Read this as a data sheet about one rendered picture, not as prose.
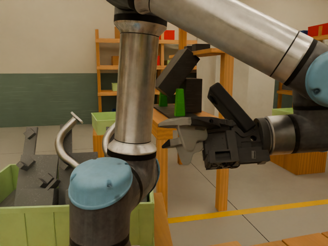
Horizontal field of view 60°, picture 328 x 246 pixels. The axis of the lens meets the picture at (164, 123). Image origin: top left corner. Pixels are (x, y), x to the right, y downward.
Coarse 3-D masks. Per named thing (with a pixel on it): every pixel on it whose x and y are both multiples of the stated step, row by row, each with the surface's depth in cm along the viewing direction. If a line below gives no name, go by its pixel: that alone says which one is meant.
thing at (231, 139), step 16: (224, 128) 52; (256, 128) 53; (208, 144) 52; (224, 144) 52; (240, 144) 53; (256, 144) 53; (208, 160) 51; (224, 160) 50; (240, 160) 51; (256, 160) 51
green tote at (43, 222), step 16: (0, 176) 114; (16, 176) 124; (0, 192) 114; (0, 208) 85; (16, 208) 85; (32, 208) 85; (48, 208) 86; (64, 208) 86; (144, 208) 88; (0, 224) 86; (16, 224) 86; (32, 224) 87; (48, 224) 87; (64, 224) 87; (144, 224) 89; (0, 240) 87; (16, 240) 87; (32, 240) 88; (48, 240) 88; (64, 240) 88; (144, 240) 90
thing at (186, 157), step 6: (168, 144) 61; (174, 144) 61; (180, 144) 60; (198, 144) 58; (180, 150) 60; (198, 150) 58; (180, 156) 60; (186, 156) 59; (192, 156) 59; (186, 162) 59
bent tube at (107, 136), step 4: (112, 124) 116; (108, 128) 115; (112, 128) 114; (108, 132) 114; (112, 132) 114; (104, 136) 113; (108, 136) 113; (104, 140) 112; (108, 140) 113; (104, 144) 112; (104, 148) 112; (104, 152) 111
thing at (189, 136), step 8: (168, 120) 48; (176, 120) 48; (184, 120) 48; (176, 128) 48; (184, 128) 48; (192, 128) 49; (200, 128) 50; (184, 136) 48; (192, 136) 49; (200, 136) 50; (184, 144) 47; (192, 144) 48
